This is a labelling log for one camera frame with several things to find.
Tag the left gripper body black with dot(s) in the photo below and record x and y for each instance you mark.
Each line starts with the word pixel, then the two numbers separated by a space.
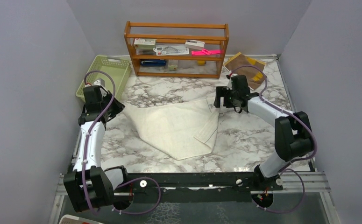
pixel 114 108

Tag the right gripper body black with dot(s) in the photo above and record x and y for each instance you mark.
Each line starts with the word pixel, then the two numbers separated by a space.
pixel 229 97

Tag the white towel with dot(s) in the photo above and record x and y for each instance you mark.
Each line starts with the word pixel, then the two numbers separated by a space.
pixel 182 130

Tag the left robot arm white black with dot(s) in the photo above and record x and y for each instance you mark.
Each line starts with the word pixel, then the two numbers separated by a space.
pixel 89 186

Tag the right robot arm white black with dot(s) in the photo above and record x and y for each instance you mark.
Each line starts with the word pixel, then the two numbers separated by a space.
pixel 294 140

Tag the green plastic basket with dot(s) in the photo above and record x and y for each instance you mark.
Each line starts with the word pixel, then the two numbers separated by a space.
pixel 113 72

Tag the brown yellow cloth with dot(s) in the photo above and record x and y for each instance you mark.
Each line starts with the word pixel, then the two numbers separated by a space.
pixel 247 66

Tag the yellow object lower shelf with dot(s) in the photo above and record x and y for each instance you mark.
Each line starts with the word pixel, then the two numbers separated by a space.
pixel 201 62

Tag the blue object lower shelf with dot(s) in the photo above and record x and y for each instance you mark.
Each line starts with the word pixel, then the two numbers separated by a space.
pixel 152 63

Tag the pink tool on shelf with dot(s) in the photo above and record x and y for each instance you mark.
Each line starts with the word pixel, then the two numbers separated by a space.
pixel 206 52

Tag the white box red label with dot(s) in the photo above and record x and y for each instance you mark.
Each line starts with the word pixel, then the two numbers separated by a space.
pixel 144 43

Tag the small green white box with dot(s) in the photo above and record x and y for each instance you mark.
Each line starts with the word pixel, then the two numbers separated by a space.
pixel 172 65

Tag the white device on shelf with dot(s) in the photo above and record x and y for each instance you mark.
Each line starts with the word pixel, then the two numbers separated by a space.
pixel 195 45

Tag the wooden shelf rack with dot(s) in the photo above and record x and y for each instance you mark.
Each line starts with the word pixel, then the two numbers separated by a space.
pixel 215 36

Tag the ruler set package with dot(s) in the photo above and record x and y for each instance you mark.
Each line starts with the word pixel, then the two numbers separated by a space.
pixel 171 50

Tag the white red object bottom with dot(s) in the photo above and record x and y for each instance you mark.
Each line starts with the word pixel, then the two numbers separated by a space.
pixel 70 219

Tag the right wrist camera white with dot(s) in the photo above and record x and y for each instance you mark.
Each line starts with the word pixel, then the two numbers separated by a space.
pixel 229 85

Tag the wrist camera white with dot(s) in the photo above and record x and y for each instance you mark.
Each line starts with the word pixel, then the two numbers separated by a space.
pixel 99 82
pixel 229 85

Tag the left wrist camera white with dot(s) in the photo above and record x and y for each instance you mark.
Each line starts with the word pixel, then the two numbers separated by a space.
pixel 99 82

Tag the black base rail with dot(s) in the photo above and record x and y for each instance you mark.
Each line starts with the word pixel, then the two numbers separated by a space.
pixel 192 187

